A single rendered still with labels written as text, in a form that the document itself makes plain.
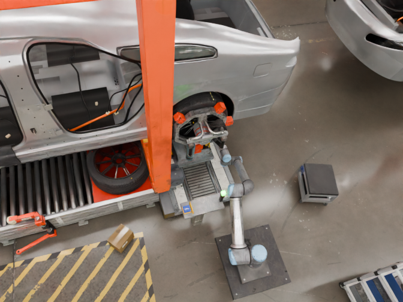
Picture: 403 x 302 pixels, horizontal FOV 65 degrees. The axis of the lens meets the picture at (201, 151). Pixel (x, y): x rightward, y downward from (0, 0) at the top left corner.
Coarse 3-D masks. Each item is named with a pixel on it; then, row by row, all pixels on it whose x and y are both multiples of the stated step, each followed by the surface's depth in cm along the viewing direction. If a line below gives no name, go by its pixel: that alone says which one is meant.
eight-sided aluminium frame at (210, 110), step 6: (204, 108) 301; (210, 108) 302; (186, 114) 300; (192, 114) 296; (198, 114) 297; (204, 114) 300; (216, 114) 307; (222, 114) 318; (186, 120) 299; (222, 120) 320; (174, 126) 309; (180, 126) 306; (174, 132) 318; (174, 138) 325; (180, 138) 331; (186, 138) 338; (186, 144) 337
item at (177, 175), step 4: (172, 156) 355; (172, 160) 347; (176, 160) 359; (172, 164) 345; (176, 164) 345; (172, 168) 348; (176, 168) 347; (180, 168) 346; (172, 172) 342; (176, 172) 343; (180, 172) 343; (172, 176) 340; (176, 176) 340; (180, 176) 341; (172, 180) 339; (176, 180) 340; (180, 180) 343; (172, 184) 344; (176, 184) 348; (180, 184) 351; (172, 188) 367
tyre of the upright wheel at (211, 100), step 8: (192, 96) 301; (200, 96) 301; (208, 96) 304; (216, 96) 313; (176, 104) 304; (184, 104) 299; (192, 104) 297; (200, 104) 299; (208, 104) 303; (224, 104) 320; (176, 112) 300; (184, 112) 301; (224, 112) 323
